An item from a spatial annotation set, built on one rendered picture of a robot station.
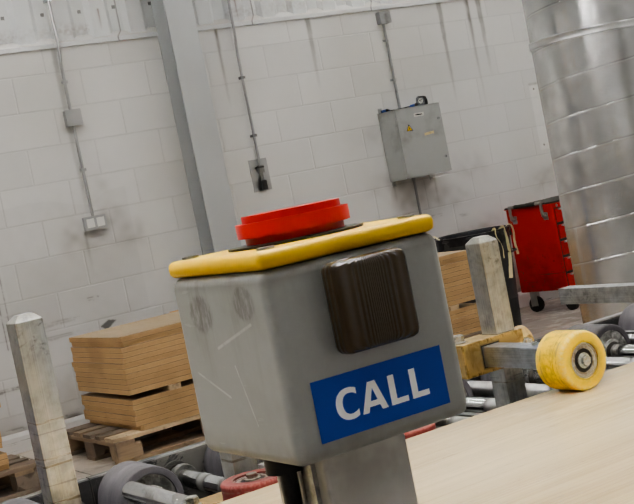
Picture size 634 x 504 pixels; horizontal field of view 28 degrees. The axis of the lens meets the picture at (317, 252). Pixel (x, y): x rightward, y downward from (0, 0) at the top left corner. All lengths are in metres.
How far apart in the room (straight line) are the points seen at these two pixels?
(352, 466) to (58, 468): 1.13
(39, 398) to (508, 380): 0.71
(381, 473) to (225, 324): 0.07
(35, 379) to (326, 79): 7.55
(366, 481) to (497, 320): 1.44
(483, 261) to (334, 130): 7.12
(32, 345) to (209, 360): 1.09
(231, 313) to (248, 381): 0.02
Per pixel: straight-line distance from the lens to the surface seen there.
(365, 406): 0.41
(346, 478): 0.43
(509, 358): 1.80
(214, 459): 2.14
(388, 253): 0.41
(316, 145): 8.85
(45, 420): 1.54
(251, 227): 0.42
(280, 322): 0.39
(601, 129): 4.83
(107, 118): 8.18
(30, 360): 1.53
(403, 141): 8.98
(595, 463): 1.34
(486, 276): 1.86
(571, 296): 2.35
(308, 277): 0.40
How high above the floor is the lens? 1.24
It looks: 3 degrees down
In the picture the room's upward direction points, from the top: 11 degrees counter-clockwise
